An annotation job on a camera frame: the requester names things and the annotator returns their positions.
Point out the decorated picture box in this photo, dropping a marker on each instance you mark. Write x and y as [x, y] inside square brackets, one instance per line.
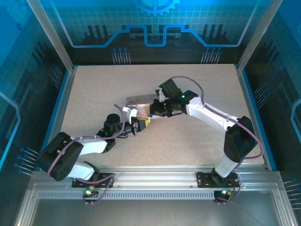
[141, 100]

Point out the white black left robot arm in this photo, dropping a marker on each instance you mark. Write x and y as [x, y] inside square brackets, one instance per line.
[61, 157]

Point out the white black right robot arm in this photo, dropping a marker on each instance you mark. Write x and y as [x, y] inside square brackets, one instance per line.
[237, 141]

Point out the small LED circuit board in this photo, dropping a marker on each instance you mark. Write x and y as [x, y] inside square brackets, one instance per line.
[89, 191]
[223, 193]

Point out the grey metal sheet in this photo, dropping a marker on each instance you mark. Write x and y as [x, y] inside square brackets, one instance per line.
[152, 214]

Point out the blue printed backdrop panel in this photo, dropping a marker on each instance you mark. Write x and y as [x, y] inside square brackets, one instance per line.
[94, 18]

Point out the blue printed side panel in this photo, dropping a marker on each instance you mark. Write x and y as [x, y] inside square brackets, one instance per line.
[18, 70]
[282, 70]

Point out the aluminium mounting rail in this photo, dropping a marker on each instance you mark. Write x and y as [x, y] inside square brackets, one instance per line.
[155, 179]

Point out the table side rail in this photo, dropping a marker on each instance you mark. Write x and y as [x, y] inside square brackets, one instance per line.
[255, 117]
[60, 115]

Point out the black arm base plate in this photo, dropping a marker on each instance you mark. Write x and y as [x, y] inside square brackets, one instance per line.
[204, 180]
[78, 182]

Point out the aluminium frame post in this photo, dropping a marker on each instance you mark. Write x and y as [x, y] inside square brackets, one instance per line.
[258, 35]
[53, 35]

